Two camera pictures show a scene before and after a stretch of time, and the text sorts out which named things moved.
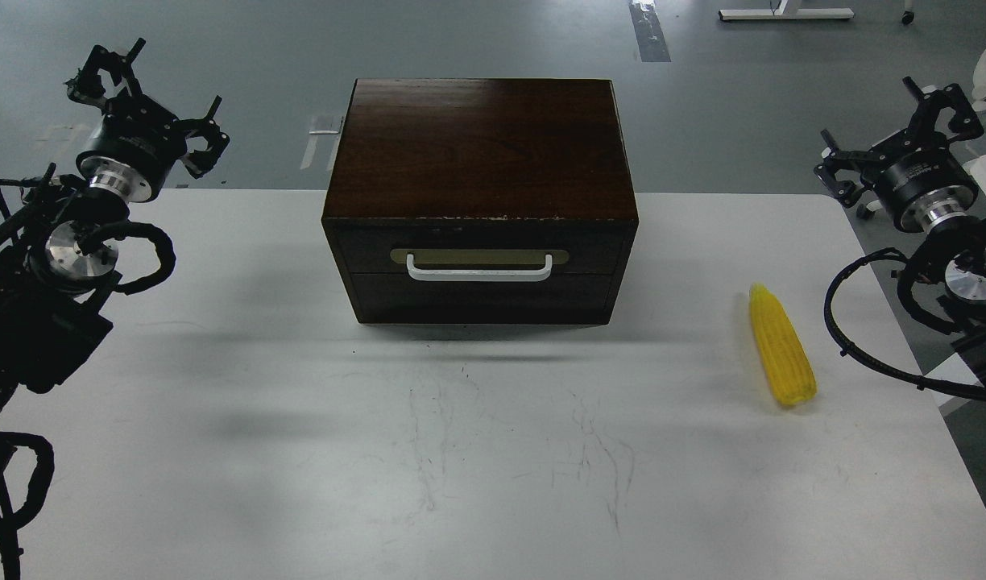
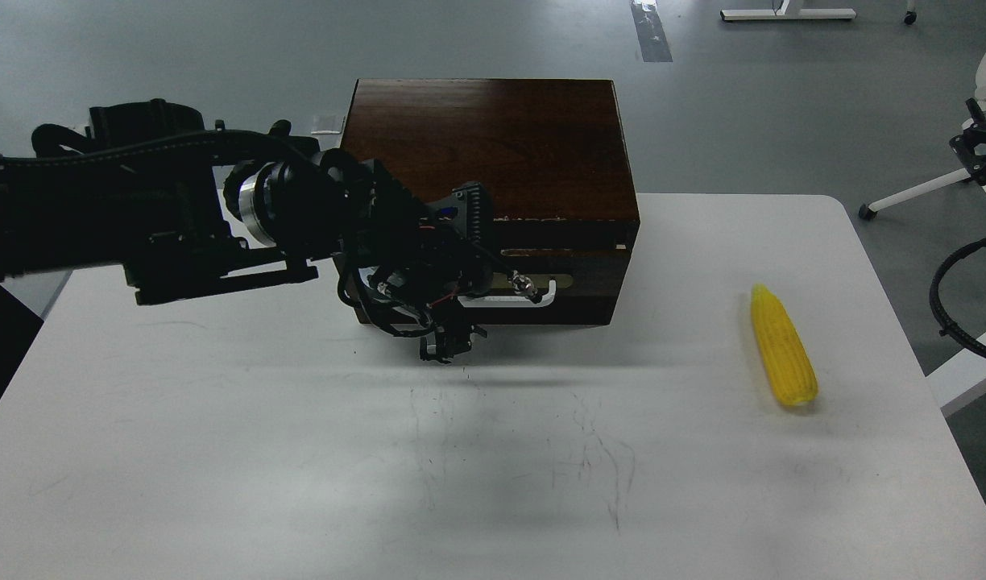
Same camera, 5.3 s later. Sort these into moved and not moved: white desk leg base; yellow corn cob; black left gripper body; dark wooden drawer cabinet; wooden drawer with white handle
Moved: black left gripper body; wooden drawer with white handle
Not moved: dark wooden drawer cabinet; white desk leg base; yellow corn cob
